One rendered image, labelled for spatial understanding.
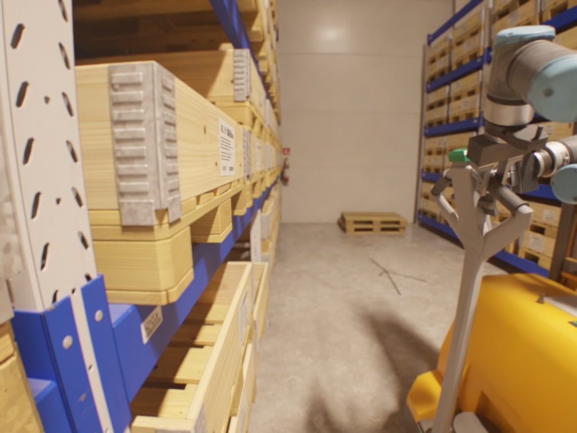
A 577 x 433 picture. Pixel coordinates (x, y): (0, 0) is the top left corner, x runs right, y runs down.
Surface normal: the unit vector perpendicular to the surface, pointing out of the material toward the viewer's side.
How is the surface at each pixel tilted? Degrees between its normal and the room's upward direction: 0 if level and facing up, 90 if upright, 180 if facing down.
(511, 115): 123
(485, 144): 33
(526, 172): 90
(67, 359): 90
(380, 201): 90
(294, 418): 0
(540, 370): 74
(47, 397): 90
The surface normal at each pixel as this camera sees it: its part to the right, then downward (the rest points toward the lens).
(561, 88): -0.22, 0.68
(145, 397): 0.00, -0.98
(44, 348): 0.00, 0.19
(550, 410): -0.96, -0.28
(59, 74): 1.00, 0.00
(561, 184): -0.98, 0.04
